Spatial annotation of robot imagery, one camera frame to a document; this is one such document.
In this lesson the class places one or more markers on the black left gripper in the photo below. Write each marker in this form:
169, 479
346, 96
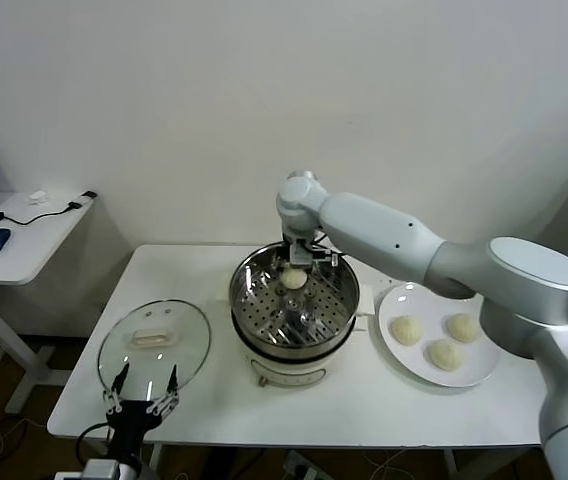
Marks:
134, 425

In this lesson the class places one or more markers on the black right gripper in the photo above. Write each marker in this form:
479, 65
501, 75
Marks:
287, 254

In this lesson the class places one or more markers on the cream steamed baozi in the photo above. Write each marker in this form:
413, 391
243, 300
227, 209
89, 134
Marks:
462, 327
406, 330
446, 355
294, 279

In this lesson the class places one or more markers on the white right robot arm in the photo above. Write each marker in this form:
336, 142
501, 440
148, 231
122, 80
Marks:
389, 235

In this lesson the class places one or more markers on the steel perforated steamer basket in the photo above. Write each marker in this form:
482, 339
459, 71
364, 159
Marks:
264, 310

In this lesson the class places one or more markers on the white round plate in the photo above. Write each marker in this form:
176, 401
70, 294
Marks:
414, 360

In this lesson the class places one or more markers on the white side table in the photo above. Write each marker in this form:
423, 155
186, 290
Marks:
39, 240

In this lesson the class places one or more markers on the white power strip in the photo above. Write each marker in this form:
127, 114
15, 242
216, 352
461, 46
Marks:
304, 467

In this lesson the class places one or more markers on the small white object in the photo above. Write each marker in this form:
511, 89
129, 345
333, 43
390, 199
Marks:
38, 197

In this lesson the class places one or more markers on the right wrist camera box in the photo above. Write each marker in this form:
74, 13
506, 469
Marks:
300, 255

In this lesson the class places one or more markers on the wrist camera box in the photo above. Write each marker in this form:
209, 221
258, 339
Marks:
300, 255
101, 471

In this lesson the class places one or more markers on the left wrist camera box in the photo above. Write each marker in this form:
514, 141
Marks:
101, 471

